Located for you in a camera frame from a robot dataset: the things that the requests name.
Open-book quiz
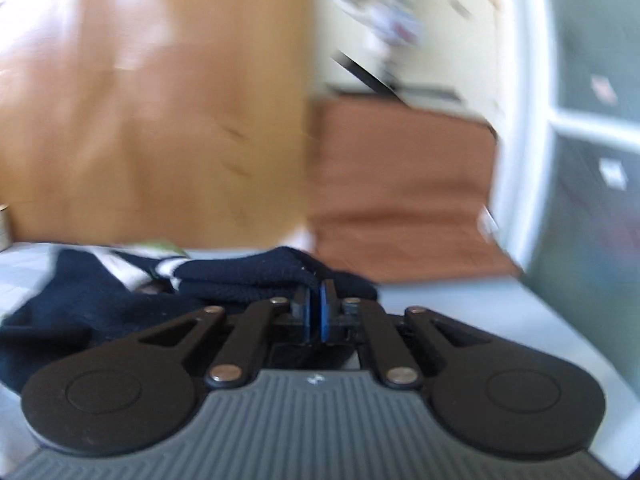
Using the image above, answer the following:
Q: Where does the brown cushion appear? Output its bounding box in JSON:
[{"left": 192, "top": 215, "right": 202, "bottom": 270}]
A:
[{"left": 309, "top": 96, "right": 518, "bottom": 284}]

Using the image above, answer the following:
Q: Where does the blue white striped bedsheet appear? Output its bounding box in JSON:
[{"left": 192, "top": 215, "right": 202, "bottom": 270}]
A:
[{"left": 1, "top": 243, "right": 639, "bottom": 478}]

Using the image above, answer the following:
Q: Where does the navy green knit sweater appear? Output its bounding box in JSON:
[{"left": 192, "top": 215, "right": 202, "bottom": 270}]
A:
[{"left": 1, "top": 246, "right": 378, "bottom": 392}]

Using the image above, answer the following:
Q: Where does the white window frame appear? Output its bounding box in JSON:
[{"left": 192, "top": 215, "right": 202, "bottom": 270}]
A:
[{"left": 492, "top": 0, "right": 639, "bottom": 268}]

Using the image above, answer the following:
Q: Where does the wooden headboard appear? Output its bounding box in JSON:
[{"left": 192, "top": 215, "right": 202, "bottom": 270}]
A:
[{"left": 1, "top": 0, "right": 312, "bottom": 248}]

